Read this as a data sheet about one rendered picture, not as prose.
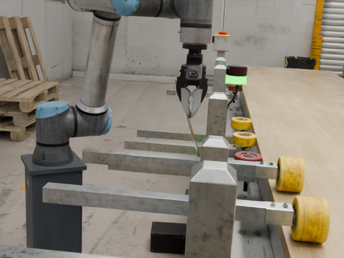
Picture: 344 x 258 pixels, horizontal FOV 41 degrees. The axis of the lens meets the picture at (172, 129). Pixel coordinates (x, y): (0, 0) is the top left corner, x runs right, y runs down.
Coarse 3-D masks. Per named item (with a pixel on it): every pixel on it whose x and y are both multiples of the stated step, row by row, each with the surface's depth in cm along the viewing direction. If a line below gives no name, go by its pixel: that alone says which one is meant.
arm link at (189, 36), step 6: (180, 30) 130; (186, 30) 127; (192, 30) 126; (198, 30) 126; (204, 30) 126; (210, 30) 128; (180, 36) 129; (186, 36) 127; (192, 36) 126; (198, 36) 126; (204, 36) 127; (210, 36) 129; (186, 42) 128; (192, 42) 127; (198, 42) 127; (204, 42) 127; (210, 42) 130
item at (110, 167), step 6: (108, 168) 137; (114, 168) 137; (120, 168) 137; (126, 168) 137; (132, 168) 136; (138, 168) 136; (144, 168) 136; (150, 168) 136; (162, 174) 136; (168, 174) 136; (174, 174) 135; (180, 174) 135; (186, 174) 135; (240, 180) 133; (246, 180) 133; (252, 180) 133
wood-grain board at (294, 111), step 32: (256, 96) 243; (288, 96) 249; (320, 96) 255; (256, 128) 170; (288, 128) 172; (320, 128) 175; (320, 160) 134; (288, 192) 107; (320, 192) 108; (288, 256) 79; (320, 256) 78
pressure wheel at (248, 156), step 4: (240, 152) 135; (244, 152) 136; (248, 152) 136; (252, 152) 136; (236, 156) 132; (240, 156) 131; (244, 156) 133; (248, 156) 132; (252, 156) 133; (256, 156) 133; (260, 156) 132; (244, 160) 130; (248, 160) 129; (252, 160) 129; (256, 160) 130; (260, 160) 131; (244, 184) 135; (244, 188) 135
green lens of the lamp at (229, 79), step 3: (228, 75) 131; (228, 78) 131; (231, 78) 130; (234, 78) 130; (237, 78) 129; (240, 78) 130; (243, 78) 130; (246, 78) 132; (225, 81) 132; (228, 81) 131; (231, 81) 130; (234, 81) 130; (237, 81) 130; (240, 81) 130; (243, 81) 130
